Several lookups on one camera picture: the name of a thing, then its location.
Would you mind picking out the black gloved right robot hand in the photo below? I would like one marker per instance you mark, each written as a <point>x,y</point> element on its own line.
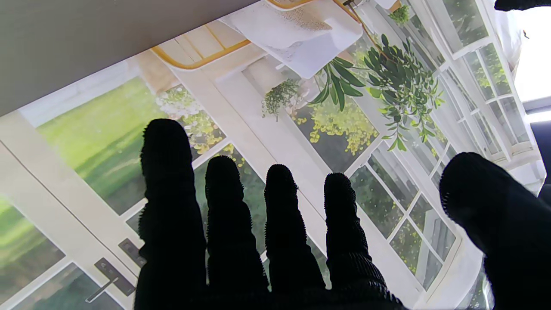
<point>241,280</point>

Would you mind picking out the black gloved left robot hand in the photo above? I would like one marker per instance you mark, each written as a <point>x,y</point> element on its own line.
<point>521,4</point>

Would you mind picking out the printed garden window backdrop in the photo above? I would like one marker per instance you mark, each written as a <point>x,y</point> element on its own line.
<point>86,150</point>

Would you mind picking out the ceiling light strip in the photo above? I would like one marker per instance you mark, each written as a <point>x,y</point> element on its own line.
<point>540,116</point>

